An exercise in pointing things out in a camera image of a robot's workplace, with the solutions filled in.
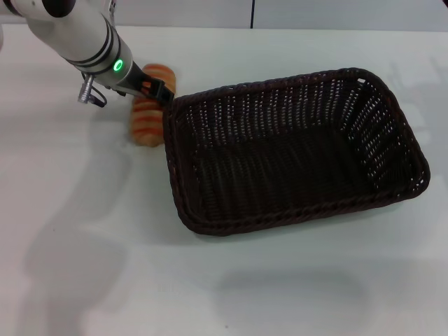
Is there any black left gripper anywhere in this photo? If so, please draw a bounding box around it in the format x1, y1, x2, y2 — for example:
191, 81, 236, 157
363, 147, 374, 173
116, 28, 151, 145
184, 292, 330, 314
115, 59, 176, 106

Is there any orange striped bread loaf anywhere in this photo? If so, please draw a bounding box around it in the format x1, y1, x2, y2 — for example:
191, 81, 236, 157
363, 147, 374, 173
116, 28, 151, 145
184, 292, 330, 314
128, 63, 176, 148

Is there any dark brown woven basket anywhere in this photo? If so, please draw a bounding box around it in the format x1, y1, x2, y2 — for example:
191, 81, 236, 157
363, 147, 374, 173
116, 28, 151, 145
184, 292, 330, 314
162, 66, 431, 236

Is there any left arm cable, silver plug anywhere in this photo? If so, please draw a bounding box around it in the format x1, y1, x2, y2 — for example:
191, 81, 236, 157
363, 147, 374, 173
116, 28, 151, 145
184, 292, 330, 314
77, 71, 108, 108

